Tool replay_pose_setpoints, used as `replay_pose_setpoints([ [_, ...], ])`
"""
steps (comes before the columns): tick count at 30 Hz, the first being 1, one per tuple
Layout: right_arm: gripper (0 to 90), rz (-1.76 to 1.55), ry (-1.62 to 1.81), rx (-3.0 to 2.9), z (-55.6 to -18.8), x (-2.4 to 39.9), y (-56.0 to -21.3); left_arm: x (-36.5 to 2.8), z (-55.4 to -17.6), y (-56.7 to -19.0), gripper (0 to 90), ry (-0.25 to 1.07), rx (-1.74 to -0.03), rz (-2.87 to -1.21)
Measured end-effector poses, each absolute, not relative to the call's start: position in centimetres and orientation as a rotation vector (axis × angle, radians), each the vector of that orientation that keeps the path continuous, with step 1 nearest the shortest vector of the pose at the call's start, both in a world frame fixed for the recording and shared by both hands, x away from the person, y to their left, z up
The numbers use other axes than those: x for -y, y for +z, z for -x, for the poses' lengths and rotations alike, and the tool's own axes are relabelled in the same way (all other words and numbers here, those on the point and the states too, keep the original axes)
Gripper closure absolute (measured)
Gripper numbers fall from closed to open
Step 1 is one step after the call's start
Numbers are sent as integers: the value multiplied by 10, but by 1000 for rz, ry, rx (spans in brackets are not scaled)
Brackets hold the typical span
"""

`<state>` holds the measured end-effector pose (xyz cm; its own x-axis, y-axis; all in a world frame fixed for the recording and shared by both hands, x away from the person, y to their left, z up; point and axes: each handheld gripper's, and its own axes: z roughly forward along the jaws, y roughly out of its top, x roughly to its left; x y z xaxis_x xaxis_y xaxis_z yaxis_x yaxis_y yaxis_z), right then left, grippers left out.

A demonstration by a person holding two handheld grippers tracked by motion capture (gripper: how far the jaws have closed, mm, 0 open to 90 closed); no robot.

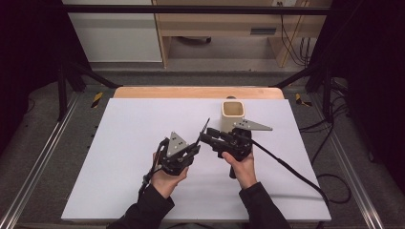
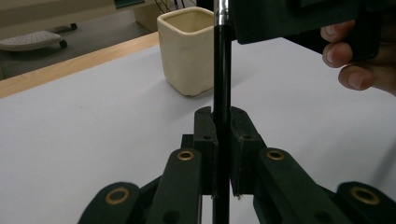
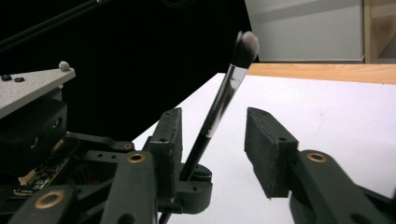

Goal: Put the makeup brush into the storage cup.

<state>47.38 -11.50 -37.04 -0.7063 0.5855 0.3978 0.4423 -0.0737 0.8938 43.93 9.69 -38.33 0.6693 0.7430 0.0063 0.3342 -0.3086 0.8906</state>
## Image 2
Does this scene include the black cables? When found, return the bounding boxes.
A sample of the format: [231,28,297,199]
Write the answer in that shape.
[154,0,198,14]

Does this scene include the cream square ceramic cup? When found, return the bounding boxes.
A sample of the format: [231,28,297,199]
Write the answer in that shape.
[156,7,216,97]

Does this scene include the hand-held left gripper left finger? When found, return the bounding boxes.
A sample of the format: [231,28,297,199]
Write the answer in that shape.
[181,105,219,195]

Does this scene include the grey leg with black caster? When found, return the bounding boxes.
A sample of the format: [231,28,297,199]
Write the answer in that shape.
[49,22,78,34]

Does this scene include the black pen with silver band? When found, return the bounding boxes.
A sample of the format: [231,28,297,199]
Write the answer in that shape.
[212,0,233,224]

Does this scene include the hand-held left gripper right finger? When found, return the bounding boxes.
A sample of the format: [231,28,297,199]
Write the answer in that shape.
[230,105,267,197]

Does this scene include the beige cabinet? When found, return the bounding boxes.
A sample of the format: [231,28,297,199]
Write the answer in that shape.
[134,0,163,33]

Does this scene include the beige wooden wall panel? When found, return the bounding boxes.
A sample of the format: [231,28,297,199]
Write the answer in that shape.
[0,0,118,32]

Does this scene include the white table sheet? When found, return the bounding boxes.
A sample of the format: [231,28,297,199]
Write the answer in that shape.
[0,36,396,224]

